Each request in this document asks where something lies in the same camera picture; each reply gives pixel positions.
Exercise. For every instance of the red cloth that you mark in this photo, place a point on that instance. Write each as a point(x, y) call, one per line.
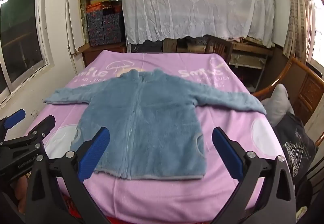
point(73, 206)

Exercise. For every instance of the green patterned roll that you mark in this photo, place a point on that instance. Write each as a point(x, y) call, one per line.
point(83, 16)

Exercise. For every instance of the floral storage box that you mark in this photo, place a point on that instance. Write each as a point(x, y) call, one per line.
point(112, 28)
point(95, 29)

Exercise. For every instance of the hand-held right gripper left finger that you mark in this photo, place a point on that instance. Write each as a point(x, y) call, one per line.
point(95, 153)

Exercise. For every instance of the dark framed window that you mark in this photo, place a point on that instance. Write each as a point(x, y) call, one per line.
point(20, 26)

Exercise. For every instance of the orange boxes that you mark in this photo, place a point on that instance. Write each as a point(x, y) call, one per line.
point(101, 7)

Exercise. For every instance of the bright window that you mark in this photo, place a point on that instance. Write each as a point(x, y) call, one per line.
point(317, 26)

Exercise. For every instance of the black printed garment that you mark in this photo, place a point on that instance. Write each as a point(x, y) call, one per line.
point(296, 148)

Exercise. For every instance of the white boards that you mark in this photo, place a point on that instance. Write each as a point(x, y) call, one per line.
point(72, 24)

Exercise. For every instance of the purple printed blanket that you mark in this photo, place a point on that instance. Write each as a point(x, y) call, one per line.
point(164, 196)

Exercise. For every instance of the dark wooden chair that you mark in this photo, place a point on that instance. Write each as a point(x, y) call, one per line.
point(217, 47)

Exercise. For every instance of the checked curtain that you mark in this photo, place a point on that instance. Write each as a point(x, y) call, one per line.
point(296, 11)

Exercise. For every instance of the blue fleece jacket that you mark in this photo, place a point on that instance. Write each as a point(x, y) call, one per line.
point(157, 133)

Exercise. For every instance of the wooden bench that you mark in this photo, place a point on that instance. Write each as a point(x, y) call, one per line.
point(250, 54)

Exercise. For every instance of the curved wooden armchair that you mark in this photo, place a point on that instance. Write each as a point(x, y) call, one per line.
point(283, 69)

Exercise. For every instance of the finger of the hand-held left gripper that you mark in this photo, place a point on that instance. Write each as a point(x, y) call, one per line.
point(15, 117)
point(45, 124)

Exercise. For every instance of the grey pillow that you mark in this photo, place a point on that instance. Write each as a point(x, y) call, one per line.
point(278, 105)

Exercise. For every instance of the white lace cloth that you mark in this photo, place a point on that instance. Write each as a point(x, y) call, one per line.
point(189, 6)

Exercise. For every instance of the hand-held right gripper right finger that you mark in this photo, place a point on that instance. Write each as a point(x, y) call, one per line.
point(227, 155)

